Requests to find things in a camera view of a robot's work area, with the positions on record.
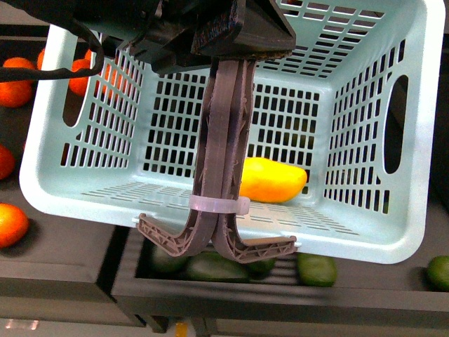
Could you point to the orange lower left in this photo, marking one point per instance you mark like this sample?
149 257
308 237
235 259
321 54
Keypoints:
14 225

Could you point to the brown basket handle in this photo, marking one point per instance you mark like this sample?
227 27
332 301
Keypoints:
225 122

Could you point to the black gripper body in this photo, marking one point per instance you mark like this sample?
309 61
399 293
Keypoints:
178 36

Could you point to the green avocado right edge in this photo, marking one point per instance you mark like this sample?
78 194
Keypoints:
437 272

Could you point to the orange at left edge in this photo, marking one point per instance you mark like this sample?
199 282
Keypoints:
16 93

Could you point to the yellow mango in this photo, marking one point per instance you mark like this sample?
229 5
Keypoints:
267 181

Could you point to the white zip tie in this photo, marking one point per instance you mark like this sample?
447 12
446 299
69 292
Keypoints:
226 206

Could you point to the green avocado on shelf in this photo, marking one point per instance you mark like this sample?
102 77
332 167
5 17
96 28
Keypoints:
316 270

